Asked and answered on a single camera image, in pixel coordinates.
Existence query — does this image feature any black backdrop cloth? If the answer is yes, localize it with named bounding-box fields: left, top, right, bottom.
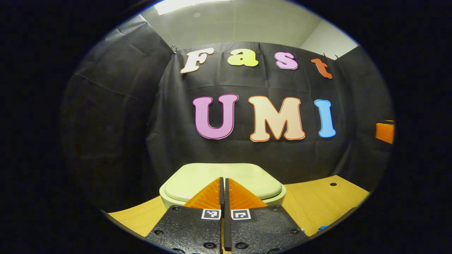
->
left=60, top=14, right=395, bottom=212

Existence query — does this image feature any pale green desktop garbage bin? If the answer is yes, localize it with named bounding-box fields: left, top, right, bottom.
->
left=159, top=162, right=287, bottom=212

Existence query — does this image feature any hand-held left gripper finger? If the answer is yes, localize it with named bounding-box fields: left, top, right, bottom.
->
left=145, top=177, right=225, bottom=254
left=225, top=178, right=308, bottom=254

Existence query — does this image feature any ceiling light panel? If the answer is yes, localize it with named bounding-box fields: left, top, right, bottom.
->
left=154, top=0, right=233, bottom=16

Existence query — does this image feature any wooden desktop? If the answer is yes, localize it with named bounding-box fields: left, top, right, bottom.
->
left=108, top=175, right=370, bottom=237

